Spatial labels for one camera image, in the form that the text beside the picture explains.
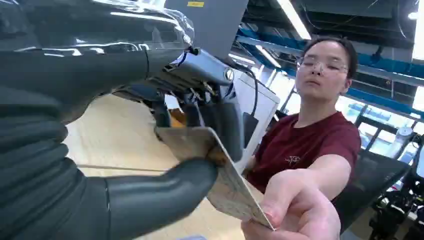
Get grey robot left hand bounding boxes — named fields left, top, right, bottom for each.
left=0, top=0, right=246, bottom=240

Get person's left hand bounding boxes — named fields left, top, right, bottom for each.
left=240, top=168, right=342, bottom=240

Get pale printed card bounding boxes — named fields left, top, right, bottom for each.
left=154, top=126, right=276, bottom=232

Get person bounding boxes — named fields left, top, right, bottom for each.
left=244, top=36, right=363, bottom=240

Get black mesh office chair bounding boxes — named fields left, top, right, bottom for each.
left=333, top=149, right=412, bottom=234

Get wooden card box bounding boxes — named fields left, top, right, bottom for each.
left=168, top=108, right=187, bottom=129

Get black power adapter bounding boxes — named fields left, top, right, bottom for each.
left=242, top=111, right=260, bottom=149

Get black equipment stand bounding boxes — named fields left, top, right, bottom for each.
left=368, top=155, right=424, bottom=240

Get white flat panel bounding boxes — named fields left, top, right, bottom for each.
left=231, top=72, right=281, bottom=174

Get ribbed grey left arm sleeve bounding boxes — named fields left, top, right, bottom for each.
left=0, top=86, right=109, bottom=240

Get long ceiling light strip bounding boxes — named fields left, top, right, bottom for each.
left=276, top=0, right=313, bottom=41
left=254, top=44, right=283, bottom=69
left=227, top=52, right=257, bottom=66

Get person's glasses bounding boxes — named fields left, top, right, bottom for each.
left=296, top=56, right=349, bottom=76

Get black cable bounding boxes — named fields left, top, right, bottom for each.
left=231, top=62, right=260, bottom=117

